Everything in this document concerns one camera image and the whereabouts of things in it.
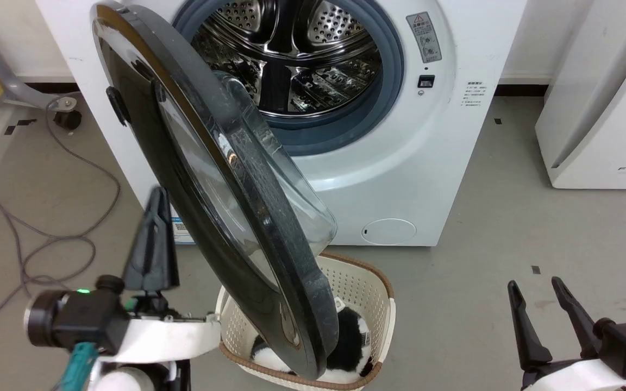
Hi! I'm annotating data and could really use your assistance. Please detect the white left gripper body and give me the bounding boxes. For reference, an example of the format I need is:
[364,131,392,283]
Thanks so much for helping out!
[98,291,222,365]

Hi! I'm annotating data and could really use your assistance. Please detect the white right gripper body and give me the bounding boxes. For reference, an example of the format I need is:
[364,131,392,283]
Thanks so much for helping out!
[521,356,626,391]

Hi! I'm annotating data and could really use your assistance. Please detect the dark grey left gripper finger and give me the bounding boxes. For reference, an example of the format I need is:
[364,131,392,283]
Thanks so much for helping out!
[167,202,181,291]
[122,187,173,292]

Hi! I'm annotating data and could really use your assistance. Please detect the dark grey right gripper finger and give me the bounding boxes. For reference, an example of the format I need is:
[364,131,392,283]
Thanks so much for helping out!
[550,276,603,359]
[507,280,554,372]

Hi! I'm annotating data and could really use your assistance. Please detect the black round glass washer door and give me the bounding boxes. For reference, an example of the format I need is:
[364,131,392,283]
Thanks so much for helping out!
[90,0,341,381]

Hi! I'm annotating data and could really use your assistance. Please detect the white front-load washing machine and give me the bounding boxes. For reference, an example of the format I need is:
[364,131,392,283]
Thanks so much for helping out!
[36,0,528,248]

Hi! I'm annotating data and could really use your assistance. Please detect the grey-blue rubber door gasket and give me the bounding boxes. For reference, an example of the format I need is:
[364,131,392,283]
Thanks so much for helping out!
[172,0,405,157]

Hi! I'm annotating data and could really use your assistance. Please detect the blue and white sticker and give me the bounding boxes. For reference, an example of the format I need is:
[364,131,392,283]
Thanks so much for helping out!
[171,216,192,244]

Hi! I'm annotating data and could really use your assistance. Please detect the black caster wheel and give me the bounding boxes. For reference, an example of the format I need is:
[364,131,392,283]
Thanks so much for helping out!
[53,109,82,131]

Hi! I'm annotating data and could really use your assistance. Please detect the black and white plush toy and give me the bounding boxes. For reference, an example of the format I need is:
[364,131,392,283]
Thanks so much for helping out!
[251,305,374,385]

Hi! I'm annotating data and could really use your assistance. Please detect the cream perforated laundry basket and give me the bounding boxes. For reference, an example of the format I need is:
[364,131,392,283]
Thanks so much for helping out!
[216,251,397,391]

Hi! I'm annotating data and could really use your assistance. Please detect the white standing appliance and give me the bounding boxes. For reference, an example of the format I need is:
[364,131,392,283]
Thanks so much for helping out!
[535,0,626,190]

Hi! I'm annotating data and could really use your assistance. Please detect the grey metal stand leg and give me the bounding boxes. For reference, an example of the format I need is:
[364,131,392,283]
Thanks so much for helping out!
[0,34,77,112]

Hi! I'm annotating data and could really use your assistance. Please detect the steel perforated washer drum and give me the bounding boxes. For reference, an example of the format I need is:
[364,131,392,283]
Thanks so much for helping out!
[191,0,384,118]

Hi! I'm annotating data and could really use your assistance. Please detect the grey warning sticker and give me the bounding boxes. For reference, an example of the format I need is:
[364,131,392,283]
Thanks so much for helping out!
[405,12,443,64]

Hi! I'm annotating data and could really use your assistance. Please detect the grey floor cable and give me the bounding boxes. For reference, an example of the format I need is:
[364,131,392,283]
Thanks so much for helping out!
[0,95,122,375]

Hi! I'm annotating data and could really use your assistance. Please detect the teal left arm cable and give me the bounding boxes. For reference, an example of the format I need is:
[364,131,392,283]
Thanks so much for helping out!
[62,342,99,391]

